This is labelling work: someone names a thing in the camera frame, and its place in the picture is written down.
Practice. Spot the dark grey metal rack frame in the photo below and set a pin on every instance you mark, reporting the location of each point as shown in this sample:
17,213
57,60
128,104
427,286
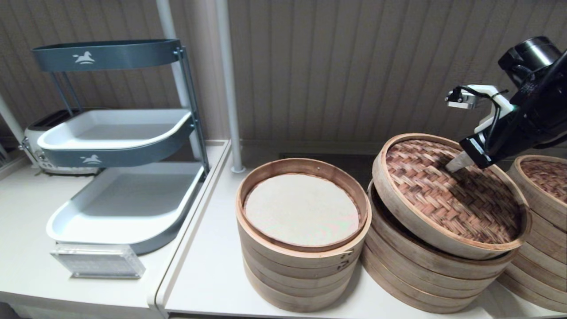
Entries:
188,88

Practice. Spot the white retro toaster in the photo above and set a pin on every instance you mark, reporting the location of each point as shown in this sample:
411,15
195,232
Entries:
32,141

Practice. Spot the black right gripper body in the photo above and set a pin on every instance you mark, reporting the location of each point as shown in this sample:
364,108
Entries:
509,137

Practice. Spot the white round steamer liner cloth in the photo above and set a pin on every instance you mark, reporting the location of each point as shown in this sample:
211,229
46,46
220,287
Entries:
301,208

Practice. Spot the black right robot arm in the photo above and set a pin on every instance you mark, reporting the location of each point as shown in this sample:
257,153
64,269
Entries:
531,55

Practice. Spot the black recessed cooktop panel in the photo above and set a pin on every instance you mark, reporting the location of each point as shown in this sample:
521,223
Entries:
359,166

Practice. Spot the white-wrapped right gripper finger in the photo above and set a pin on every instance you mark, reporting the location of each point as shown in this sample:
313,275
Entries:
460,163

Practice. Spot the clear acrylic warning sign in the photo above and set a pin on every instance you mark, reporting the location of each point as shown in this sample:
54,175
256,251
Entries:
98,261

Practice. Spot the woven bamboo steamer lid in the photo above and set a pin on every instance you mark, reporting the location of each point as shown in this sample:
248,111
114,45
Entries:
549,181
443,208

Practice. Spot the middle bamboo steamer stack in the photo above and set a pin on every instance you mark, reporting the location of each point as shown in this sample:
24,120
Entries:
412,259

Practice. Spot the white-mounted right wrist camera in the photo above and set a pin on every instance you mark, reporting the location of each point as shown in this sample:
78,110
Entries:
491,95

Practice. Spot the dark grey white-lined rack tray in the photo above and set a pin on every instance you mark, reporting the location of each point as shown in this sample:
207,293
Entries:
128,204
124,55
115,132

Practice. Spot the white metal support pole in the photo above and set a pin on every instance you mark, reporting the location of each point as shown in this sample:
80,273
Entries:
228,88
9,118
165,17

